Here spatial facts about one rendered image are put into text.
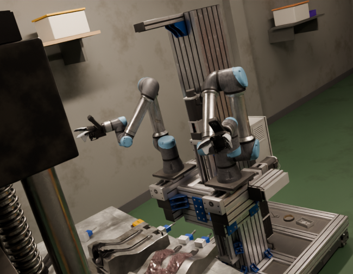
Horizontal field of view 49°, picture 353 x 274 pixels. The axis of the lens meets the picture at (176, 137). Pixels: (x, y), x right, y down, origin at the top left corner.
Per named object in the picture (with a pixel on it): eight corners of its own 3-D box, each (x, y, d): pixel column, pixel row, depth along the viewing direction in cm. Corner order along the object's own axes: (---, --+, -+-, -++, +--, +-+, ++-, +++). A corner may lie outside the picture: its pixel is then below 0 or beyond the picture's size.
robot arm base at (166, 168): (174, 163, 278) (170, 151, 276) (188, 166, 267) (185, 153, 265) (158, 172, 269) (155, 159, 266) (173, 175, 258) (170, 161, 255)
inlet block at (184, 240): (193, 234, 221) (190, 225, 220) (200, 235, 218) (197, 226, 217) (180, 247, 212) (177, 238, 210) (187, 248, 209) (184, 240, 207)
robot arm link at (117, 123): (128, 128, 262) (125, 116, 260) (113, 132, 259) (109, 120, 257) (126, 126, 269) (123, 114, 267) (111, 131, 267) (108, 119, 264)
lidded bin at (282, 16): (289, 22, 665) (287, 5, 658) (311, 17, 635) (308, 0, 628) (273, 27, 634) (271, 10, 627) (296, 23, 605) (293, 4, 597)
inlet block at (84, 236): (94, 230, 262) (92, 223, 260) (99, 231, 259) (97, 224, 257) (80, 241, 252) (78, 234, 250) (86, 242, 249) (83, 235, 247)
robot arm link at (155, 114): (159, 156, 269) (139, 80, 255) (154, 151, 283) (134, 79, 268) (175, 150, 272) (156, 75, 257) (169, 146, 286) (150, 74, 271)
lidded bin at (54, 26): (75, 36, 392) (68, 13, 386) (92, 31, 368) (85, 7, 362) (39, 44, 367) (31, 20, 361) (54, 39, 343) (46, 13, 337)
